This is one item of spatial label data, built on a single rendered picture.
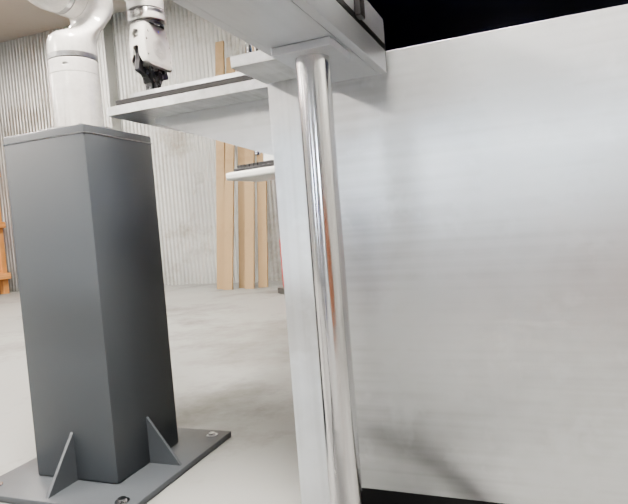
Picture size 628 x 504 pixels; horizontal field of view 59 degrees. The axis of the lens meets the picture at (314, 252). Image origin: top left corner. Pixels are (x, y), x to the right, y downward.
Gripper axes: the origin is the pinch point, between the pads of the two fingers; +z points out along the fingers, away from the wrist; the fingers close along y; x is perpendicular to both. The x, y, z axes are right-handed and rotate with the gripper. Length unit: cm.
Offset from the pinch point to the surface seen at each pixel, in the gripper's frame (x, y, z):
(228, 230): 211, 382, 30
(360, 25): -58, -27, 5
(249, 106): -25.9, -2.5, 7.7
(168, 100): -11.6, -11.0, 5.6
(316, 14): -58, -45, 9
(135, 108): -3.0, -11.0, 5.8
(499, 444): -73, -12, 74
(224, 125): -19.4, -2.5, 10.8
